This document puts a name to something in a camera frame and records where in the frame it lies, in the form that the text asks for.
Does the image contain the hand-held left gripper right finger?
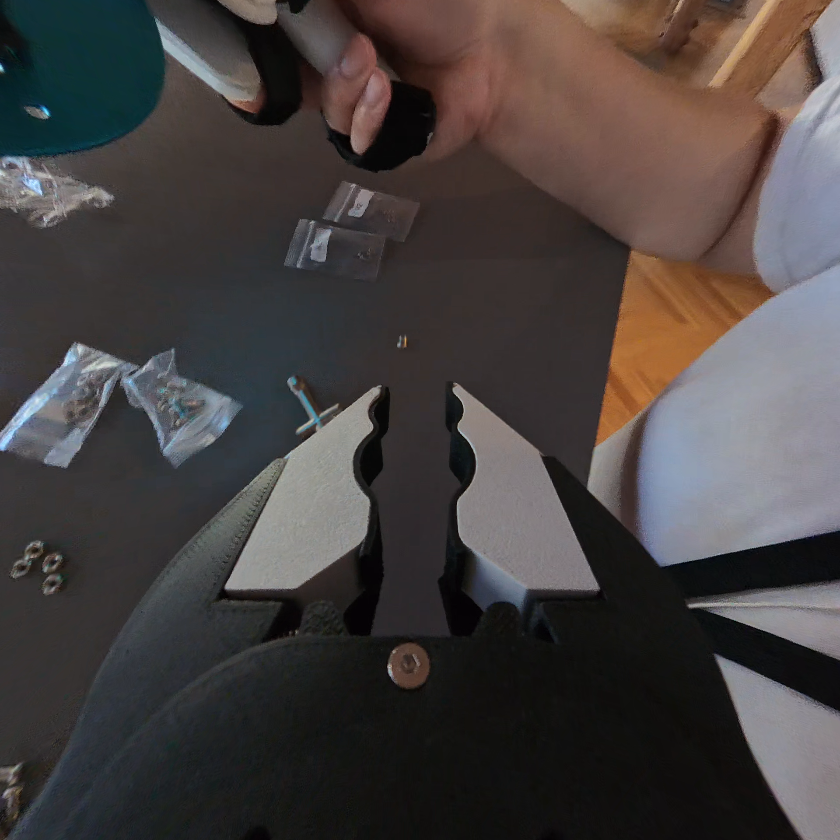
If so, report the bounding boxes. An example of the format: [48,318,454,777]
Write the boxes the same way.
[446,382,602,611]

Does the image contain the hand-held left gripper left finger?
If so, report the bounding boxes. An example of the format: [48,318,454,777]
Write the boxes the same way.
[223,385,392,601]

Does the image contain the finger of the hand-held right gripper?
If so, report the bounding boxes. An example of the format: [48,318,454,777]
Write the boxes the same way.
[153,0,265,102]

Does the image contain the blue round metal plate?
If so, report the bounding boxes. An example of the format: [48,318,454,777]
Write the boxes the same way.
[0,0,166,158]

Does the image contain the clear bag of nuts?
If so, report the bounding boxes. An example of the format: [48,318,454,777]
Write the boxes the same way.
[0,341,137,469]

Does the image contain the person's right forearm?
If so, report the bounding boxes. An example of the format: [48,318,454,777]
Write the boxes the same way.
[489,0,798,277]

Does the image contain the dark grey desk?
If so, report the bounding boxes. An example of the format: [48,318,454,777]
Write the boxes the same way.
[0,39,632,821]

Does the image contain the person's right hand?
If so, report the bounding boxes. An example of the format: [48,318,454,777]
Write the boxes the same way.
[297,0,529,158]

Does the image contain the silver cross wrench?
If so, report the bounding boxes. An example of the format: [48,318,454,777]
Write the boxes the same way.
[286,374,343,438]

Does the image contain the clear bag of screws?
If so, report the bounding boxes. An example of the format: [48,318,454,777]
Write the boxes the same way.
[0,155,116,230]
[121,348,243,469]

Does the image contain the small flat clear bag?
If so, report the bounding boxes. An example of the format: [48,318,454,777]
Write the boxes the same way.
[323,180,421,243]
[284,218,387,282]

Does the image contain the black lanyard strap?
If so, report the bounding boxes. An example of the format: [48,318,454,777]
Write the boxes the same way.
[663,532,840,711]

